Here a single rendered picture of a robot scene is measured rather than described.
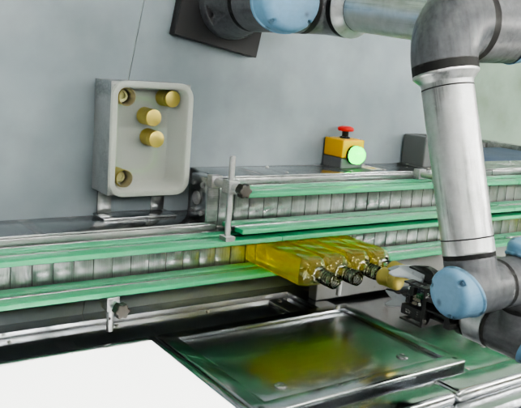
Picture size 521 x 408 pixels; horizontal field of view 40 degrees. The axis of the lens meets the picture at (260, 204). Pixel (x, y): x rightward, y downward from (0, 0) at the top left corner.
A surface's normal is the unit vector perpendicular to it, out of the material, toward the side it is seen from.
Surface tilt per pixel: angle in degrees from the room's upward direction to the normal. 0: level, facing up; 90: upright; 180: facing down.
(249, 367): 90
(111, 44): 0
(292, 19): 9
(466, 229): 51
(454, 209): 68
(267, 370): 90
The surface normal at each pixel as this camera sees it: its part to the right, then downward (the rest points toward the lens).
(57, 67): 0.57, 0.20
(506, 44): 0.45, 0.67
